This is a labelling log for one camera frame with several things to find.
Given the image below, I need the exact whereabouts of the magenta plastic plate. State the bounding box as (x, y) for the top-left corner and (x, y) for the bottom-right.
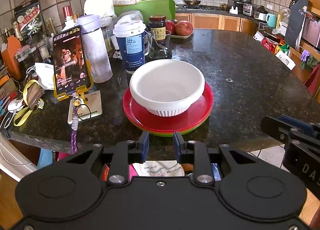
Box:
(123, 82), (214, 132)

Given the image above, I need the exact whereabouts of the white ribbed bowl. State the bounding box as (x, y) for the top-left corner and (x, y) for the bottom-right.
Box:
(129, 59), (205, 117)

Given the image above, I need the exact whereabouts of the green plastic plate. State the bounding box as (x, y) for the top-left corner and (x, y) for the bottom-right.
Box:
(131, 119), (208, 137)

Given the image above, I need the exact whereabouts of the red hanging towel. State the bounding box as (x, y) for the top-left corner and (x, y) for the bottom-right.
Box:
(304, 64), (320, 96)

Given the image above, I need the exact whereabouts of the lilac water bottle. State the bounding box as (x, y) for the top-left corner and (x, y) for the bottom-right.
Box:
(77, 15), (113, 83)

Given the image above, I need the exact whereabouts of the smartphone on yellow stand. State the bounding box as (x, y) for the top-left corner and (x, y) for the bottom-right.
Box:
(53, 25), (93, 101)

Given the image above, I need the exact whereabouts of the clear glass with spoon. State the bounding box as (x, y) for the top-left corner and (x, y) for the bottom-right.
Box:
(148, 30), (172, 60)

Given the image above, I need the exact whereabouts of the fruit tray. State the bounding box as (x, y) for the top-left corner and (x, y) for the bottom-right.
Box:
(171, 32), (193, 39)

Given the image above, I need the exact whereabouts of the teal electric kettle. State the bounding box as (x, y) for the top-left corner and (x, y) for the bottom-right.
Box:
(266, 13), (277, 28)

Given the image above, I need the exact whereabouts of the blue paper coffee cup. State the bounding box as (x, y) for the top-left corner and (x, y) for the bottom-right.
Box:
(113, 15), (146, 74)

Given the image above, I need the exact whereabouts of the red pomegranate left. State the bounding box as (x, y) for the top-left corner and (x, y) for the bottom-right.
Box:
(166, 20), (176, 35)

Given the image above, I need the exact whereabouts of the dark sauce jar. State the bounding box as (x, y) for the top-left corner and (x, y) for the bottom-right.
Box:
(149, 15), (166, 41)

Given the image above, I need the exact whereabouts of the green cutting board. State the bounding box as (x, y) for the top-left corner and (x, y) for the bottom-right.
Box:
(114, 0), (175, 23)

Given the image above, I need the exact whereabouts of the black wok on stove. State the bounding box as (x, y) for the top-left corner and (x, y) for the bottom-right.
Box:
(183, 0), (201, 6)

